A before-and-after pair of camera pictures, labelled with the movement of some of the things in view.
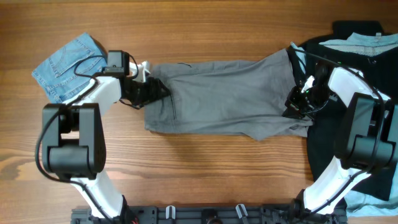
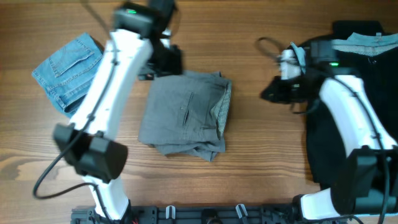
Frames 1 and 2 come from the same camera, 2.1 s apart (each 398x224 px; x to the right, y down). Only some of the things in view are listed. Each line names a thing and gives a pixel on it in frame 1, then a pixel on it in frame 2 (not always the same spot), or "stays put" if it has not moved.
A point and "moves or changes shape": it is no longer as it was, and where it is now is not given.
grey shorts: x=246 y=96 moves or changes shape
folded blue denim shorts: x=72 y=69 stays put
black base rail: x=211 y=214 stays put
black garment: x=381 y=69 stays put
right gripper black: x=293 y=107 to x=282 y=95
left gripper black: x=153 y=91 to x=177 y=70
